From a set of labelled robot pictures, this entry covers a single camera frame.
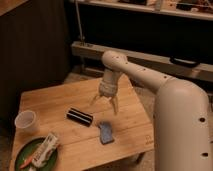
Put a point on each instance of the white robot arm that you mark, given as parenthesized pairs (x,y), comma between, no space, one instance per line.
(181,123)

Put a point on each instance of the orange carrot toy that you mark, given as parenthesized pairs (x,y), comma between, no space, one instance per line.
(26,162)

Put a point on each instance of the white snack wrapper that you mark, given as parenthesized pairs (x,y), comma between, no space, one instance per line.
(45,150)

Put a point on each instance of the long wooden drawer unit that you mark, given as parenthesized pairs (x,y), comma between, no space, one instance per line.
(202,71)

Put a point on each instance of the metal vertical pole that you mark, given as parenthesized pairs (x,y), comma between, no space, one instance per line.
(79,23)

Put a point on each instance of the wooden low table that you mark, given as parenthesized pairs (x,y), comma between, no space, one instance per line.
(90,133)

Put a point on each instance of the clear plastic cup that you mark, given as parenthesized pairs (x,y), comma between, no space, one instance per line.
(26,122)

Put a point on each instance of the black rectangular box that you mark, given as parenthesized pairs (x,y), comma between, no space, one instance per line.
(79,117)

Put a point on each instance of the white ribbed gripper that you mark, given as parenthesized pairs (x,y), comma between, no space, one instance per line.
(108,87)

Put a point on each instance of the black handle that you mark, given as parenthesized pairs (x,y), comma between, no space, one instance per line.
(184,63)

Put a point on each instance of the green ceramic bowl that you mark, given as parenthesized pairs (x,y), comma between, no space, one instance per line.
(27,150)

